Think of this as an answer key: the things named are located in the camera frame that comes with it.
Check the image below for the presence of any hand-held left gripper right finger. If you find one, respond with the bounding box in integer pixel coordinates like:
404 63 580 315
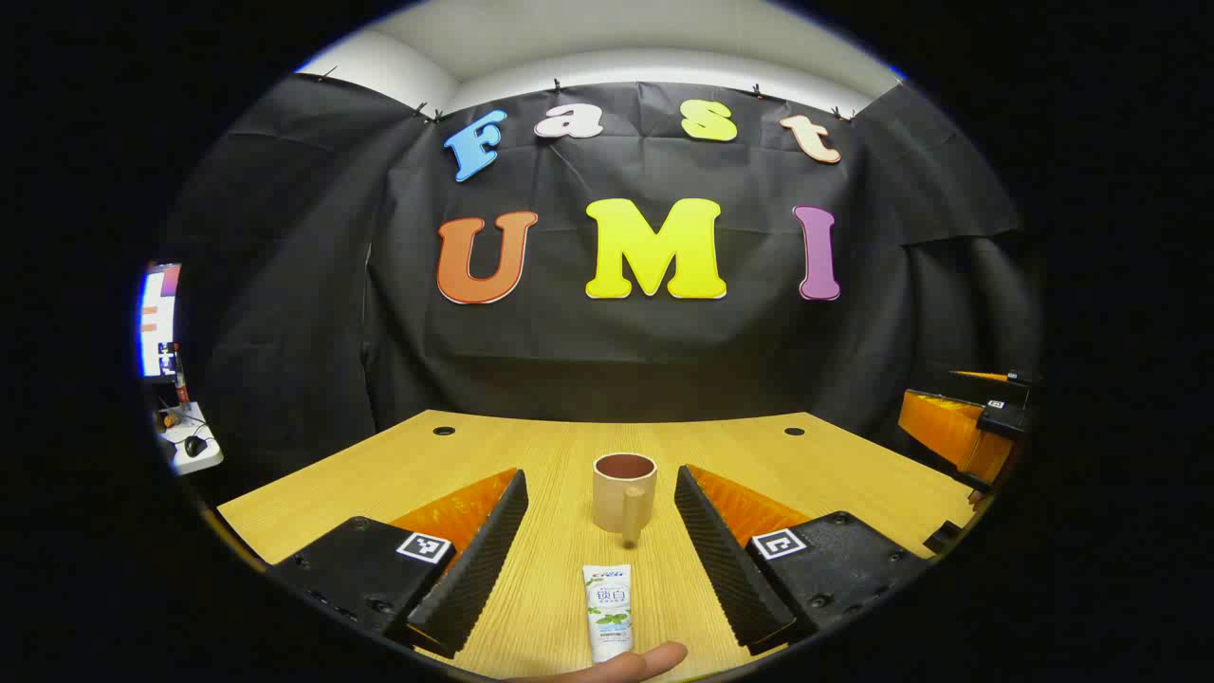
674 464 935 657

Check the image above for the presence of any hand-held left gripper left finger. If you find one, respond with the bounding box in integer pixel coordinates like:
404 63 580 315
268 468 530 660

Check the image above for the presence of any beige cup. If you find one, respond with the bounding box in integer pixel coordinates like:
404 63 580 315
593 452 658 549

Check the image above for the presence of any white toothpaste tube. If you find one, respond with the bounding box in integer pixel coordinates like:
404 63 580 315
581 564 635 664

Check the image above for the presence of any wooden desktop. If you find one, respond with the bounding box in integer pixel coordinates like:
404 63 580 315
216 410 978 682

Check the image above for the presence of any black backdrop cloth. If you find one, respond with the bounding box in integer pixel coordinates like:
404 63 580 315
166 74 1044 475

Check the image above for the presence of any computer monitor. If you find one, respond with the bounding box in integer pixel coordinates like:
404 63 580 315
139 264 183 380

